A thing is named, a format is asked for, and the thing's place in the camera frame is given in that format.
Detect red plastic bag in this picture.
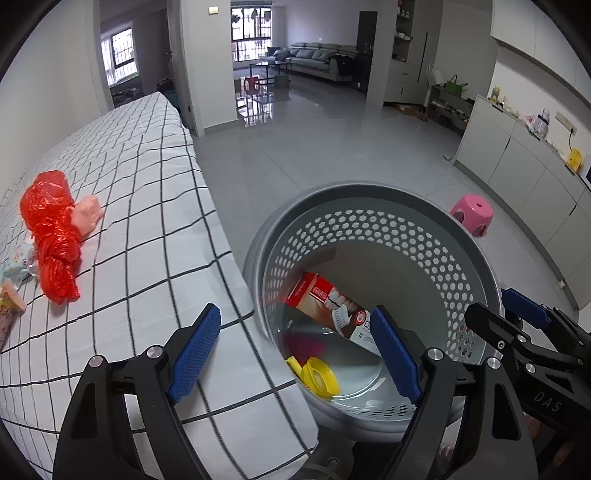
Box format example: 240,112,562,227
19,170,83,304

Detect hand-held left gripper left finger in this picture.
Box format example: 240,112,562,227
53,303,222,480

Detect pink snack wrapper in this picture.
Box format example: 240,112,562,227
0,282,27,349

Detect pink plastic stool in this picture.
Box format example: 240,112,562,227
450,194,494,238

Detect white floor cabinet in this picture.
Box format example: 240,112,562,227
455,95,591,310

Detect light blue printed pouch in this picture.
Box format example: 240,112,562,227
0,244,35,289

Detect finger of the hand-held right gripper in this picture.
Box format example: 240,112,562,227
502,288,552,326
464,302,536,365

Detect pink and white figure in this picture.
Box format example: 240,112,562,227
524,108,552,137

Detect grey perforated basket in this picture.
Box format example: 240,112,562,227
242,181,504,435

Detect dark coffee table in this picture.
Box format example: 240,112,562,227
249,60,291,88

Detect grey sofa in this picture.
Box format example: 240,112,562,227
268,41,358,81

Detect red and white toothpaste box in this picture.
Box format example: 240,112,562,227
284,272,384,356

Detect yellow strap ring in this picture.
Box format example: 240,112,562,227
301,355,340,398

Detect shoe rack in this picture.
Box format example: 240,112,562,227
427,85,474,132

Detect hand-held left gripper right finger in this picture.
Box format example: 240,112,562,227
369,305,541,480

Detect peach pink plastic bag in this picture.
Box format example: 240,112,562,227
70,195,105,241

